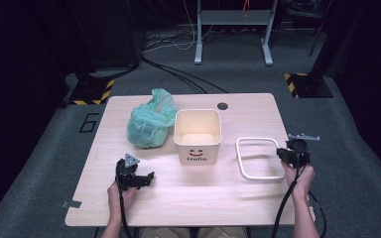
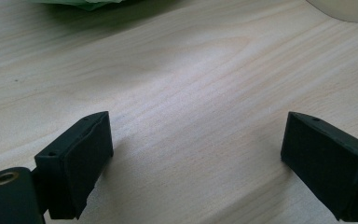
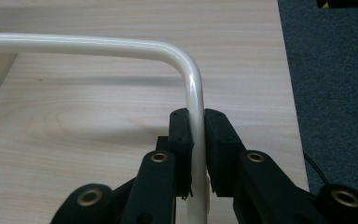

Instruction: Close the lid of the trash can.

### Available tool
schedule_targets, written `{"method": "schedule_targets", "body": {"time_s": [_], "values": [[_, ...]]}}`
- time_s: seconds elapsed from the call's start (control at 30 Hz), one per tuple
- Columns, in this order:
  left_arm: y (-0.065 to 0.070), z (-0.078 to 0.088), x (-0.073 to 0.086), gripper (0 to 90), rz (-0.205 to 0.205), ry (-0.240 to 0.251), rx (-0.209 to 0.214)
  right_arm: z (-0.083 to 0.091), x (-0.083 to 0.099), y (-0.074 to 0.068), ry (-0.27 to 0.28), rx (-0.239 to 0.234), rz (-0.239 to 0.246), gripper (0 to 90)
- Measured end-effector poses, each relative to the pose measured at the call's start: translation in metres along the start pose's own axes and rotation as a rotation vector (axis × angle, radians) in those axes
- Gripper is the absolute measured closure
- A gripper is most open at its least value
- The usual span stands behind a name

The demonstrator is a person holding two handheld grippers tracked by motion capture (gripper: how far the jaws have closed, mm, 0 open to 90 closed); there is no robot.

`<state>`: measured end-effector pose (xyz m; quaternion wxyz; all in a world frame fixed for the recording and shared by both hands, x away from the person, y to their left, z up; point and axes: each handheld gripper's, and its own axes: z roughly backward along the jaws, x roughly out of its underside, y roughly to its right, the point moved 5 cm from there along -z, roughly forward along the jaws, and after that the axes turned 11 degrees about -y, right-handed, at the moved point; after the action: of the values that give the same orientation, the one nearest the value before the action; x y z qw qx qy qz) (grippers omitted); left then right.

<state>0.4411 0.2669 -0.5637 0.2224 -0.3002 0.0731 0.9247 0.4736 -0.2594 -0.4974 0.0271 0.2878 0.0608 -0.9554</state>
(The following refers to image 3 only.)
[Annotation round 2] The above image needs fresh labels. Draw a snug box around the cream plastic bin rim ring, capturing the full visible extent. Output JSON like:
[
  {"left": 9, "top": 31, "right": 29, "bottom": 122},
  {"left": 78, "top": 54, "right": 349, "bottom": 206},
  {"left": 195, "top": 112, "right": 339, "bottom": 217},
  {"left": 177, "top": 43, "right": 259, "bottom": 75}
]
[{"left": 0, "top": 32, "right": 213, "bottom": 224}]

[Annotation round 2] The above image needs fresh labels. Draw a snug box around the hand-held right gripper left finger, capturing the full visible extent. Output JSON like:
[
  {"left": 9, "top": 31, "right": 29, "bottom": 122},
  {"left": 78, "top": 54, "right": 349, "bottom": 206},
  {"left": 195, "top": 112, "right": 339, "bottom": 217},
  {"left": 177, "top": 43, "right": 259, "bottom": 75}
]
[{"left": 168, "top": 107, "right": 195, "bottom": 200}]

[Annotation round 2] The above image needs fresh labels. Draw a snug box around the thin black floor cable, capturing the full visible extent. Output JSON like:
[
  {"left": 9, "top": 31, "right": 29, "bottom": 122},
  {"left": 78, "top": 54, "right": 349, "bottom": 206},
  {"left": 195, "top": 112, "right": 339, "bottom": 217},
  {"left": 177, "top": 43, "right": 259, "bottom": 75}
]
[{"left": 302, "top": 151, "right": 331, "bottom": 185}]

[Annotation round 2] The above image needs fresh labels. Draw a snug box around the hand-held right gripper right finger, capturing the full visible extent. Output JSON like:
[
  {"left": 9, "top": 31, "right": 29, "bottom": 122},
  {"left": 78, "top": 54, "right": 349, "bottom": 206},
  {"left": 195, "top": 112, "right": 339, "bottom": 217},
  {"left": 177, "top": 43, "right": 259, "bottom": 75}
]
[{"left": 204, "top": 107, "right": 246, "bottom": 199}]

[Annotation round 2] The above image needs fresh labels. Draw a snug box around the black yellow striped base plate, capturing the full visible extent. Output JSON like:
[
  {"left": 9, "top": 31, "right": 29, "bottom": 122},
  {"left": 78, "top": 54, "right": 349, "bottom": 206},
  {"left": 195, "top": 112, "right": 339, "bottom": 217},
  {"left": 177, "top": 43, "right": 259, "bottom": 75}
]
[{"left": 316, "top": 0, "right": 358, "bottom": 9}]

